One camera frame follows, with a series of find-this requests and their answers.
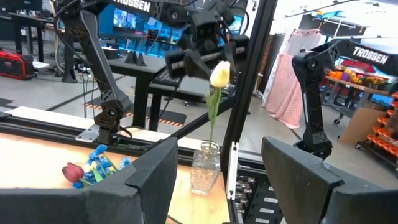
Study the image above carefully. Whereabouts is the black aluminium table frame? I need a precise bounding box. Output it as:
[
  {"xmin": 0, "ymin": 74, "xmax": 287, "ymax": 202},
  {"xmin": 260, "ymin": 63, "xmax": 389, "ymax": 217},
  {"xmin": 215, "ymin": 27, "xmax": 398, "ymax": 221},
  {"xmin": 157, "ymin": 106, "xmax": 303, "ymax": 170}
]
[{"xmin": 0, "ymin": 0, "xmax": 279, "ymax": 224}]

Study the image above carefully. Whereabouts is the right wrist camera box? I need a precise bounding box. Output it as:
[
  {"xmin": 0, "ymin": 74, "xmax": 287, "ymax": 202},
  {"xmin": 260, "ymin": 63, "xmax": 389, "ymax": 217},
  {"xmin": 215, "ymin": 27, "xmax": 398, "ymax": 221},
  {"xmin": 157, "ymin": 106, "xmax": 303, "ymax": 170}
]
[{"xmin": 190, "ymin": 11, "xmax": 222, "ymax": 42}]

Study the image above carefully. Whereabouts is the black desktop device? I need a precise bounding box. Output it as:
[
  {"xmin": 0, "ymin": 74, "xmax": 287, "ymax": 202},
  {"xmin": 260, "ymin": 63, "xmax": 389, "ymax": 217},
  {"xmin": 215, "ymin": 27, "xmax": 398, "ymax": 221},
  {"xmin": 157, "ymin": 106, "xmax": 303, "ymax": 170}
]
[{"xmin": 102, "ymin": 46, "xmax": 123, "ymax": 60}]

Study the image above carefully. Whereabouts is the black keyboard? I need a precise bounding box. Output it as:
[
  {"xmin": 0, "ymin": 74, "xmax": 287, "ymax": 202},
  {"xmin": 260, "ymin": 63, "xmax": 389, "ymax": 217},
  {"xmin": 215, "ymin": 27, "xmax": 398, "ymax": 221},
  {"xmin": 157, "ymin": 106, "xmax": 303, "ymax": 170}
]
[{"xmin": 152, "ymin": 70, "xmax": 184, "ymax": 88}]

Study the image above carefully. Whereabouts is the cardboard sheet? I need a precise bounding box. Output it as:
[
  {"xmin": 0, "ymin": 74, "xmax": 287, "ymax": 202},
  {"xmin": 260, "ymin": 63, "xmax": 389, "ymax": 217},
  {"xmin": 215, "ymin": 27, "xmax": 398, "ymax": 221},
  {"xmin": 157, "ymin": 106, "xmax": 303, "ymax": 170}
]
[{"xmin": 338, "ymin": 107, "xmax": 387, "ymax": 146}]

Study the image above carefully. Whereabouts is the black floor stand pole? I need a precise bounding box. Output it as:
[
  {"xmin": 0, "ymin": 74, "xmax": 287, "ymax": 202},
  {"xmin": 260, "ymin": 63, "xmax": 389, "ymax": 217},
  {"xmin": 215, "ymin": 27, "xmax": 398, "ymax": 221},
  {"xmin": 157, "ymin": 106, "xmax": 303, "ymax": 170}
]
[{"xmin": 61, "ymin": 27, "xmax": 78, "ymax": 84}]

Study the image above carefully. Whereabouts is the peach artificial tulip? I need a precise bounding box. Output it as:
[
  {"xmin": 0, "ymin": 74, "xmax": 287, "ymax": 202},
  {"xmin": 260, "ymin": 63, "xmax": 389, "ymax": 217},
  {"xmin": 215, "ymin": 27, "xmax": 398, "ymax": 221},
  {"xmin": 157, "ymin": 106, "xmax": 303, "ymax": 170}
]
[{"xmin": 203, "ymin": 60, "xmax": 231, "ymax": 150}]

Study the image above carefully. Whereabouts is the blue artificial flower sprig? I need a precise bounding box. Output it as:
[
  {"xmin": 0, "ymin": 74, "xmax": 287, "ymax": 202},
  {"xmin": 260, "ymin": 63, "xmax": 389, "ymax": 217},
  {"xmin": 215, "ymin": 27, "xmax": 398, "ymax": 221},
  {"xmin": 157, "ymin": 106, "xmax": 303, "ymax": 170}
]
[{"xmin": 72, "ymin": 144, "xmax": 133, "ymax": 190}]

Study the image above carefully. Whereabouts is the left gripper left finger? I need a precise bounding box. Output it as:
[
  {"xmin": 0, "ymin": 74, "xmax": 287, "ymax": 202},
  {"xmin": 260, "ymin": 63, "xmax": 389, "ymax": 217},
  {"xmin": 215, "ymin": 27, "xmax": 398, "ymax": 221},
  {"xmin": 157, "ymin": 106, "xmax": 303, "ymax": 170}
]
[{"xmin": 0, "ymin": 136, "xmax": 179, "ymax": 224}]

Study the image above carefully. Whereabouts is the black connector panel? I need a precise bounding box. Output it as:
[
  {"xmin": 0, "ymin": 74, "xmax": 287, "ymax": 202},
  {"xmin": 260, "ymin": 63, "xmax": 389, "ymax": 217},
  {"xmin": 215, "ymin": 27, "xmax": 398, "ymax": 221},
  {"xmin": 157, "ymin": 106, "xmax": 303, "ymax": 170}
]
[{"xmin": 229, "ymin": 174, "xmax": 285, "ymax": 224}]

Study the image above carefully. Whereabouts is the black side desk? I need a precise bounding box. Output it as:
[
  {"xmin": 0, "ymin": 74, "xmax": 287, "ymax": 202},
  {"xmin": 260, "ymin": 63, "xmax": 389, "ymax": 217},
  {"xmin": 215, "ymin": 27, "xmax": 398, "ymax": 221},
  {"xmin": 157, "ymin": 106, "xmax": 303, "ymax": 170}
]
[{"xmin": 0, "ymin": 11, "xmax": 57, "ymax": 63}]

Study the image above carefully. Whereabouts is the red black tool case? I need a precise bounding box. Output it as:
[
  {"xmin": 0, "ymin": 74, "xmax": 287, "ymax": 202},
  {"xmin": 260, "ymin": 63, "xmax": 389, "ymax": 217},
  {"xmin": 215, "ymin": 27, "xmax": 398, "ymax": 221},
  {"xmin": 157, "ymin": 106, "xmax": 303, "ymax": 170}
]
[{"xmin": 0, "ymin": 48, "xmax": 35, "ymax": 81}]

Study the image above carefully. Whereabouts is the orange bin rack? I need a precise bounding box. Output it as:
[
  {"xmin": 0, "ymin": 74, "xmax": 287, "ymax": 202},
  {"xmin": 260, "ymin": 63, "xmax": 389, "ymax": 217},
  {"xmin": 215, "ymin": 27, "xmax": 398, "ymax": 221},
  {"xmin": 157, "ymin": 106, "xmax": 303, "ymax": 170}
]
[{"xmin": 356, "ymin": 91, "xmax": 398, "ymax": 157}]

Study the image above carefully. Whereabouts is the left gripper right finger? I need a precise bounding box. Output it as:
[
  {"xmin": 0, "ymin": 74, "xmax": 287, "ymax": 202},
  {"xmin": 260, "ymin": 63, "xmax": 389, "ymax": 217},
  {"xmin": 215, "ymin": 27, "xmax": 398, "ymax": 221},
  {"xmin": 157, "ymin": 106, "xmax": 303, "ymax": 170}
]
[{"xmin": 261, "ymin": 136, "xmax": 398, "ymax": 224}]

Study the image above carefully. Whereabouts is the wooden shelf board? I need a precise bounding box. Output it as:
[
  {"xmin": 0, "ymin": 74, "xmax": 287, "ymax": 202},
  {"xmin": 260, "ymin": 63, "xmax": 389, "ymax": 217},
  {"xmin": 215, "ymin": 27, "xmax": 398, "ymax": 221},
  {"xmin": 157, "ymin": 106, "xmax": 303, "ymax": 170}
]
[{"xmin": 325, "ymin": 67, "xmax": 393, "ymax": 95}]

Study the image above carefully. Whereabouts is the computer monitor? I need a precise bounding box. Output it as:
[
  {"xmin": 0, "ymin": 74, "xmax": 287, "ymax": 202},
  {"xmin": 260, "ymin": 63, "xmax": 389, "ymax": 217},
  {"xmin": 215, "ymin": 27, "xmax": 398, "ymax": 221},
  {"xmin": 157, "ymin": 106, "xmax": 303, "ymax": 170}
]
[{"xmin": 112, "ymin": 7, "xmax": 138, "ymax": 30}]

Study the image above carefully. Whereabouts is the clear glass vase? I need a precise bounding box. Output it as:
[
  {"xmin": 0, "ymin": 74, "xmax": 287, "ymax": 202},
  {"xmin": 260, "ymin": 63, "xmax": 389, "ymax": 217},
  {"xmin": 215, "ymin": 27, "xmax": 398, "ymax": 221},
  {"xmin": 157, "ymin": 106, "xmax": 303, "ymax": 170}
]
[{"xmin": 190, "ymin": 141, "xmax": 221, "ymax": 196}]

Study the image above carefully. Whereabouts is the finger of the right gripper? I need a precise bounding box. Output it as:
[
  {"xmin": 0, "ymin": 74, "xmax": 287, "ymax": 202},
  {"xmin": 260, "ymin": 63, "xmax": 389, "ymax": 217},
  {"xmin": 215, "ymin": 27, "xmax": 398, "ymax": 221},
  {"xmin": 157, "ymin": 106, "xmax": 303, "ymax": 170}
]
[
  {"xmin": 183, "ymin": 49, "xmax": 213, "ymax": 80},
  {"xmin": 223, "ymin": 41, "xmax": 239, "ymax": 85}
]

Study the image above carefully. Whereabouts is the white paper sheet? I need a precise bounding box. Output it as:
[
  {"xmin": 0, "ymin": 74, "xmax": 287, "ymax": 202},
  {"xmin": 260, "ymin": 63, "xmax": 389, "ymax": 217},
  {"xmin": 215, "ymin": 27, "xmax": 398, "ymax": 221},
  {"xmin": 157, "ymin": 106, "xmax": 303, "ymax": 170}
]
[{"xmin": 32, "ymin": 60, "xmax": 50, "ymax": 70}]

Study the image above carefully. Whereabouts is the red artificial tulip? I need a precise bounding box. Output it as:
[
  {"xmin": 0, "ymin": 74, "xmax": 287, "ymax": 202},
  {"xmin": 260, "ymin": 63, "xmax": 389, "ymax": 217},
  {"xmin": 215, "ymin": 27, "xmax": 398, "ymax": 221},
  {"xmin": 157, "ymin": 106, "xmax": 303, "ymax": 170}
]
[{"xmin": 61, "ymin": 162, "xmax": 105, "ymax": 187}]

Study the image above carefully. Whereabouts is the silver corner bracket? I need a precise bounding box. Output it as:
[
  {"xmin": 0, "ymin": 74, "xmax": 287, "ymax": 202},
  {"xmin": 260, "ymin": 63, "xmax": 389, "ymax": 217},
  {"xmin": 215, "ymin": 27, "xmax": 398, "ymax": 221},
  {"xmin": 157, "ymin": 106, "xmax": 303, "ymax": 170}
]
[{"xmin": 226, "ymin": 142, "xmax": 239, "ymax": 200}]

